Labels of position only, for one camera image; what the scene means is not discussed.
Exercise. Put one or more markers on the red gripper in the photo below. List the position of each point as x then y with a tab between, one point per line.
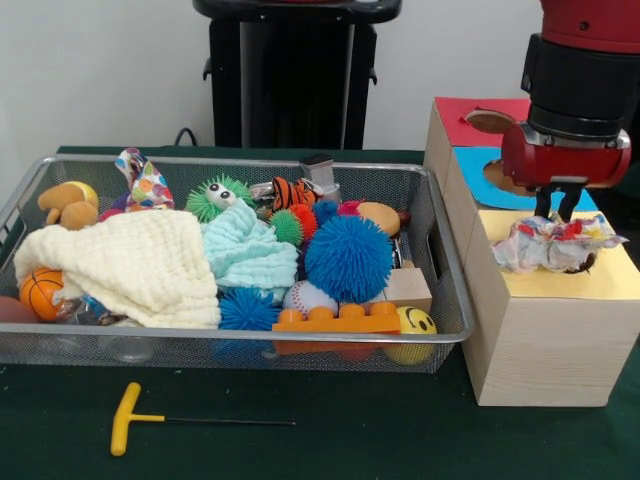
560	165

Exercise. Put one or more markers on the green spiky ball with eyes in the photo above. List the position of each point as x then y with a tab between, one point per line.
202	207

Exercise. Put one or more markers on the large blue spiky ball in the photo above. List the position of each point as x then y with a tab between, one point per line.
347	260

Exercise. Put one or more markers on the white baseball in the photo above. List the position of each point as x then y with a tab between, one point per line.
305	300

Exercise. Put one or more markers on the polka dot cloth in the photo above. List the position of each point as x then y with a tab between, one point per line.
150	192

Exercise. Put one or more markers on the orange toy building brick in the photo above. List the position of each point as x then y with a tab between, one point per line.
335	325

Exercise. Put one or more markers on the wooden box with three holes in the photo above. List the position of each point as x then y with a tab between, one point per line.
550	350

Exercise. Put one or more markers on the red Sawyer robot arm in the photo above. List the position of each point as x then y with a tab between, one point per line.
580	65

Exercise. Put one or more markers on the brown plush toy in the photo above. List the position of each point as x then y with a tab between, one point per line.
70	205

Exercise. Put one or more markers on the small blue spiky ball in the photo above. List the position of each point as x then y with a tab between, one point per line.
247	310

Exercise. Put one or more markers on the cream waffle cloth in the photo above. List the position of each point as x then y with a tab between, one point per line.
125	260

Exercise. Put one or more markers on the yellow smiley face ball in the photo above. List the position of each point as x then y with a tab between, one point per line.
417	325

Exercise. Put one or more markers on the shallow silver mesh bin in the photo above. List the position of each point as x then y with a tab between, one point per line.
150	356

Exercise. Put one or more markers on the multicolour print cloth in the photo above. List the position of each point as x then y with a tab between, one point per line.
550	247

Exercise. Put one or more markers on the light blue waffle cloth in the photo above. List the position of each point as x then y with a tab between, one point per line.
245	250

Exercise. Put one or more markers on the dark green table cloth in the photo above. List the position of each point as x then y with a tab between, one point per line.
350	440

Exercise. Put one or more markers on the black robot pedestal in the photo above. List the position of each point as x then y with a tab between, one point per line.
280	75

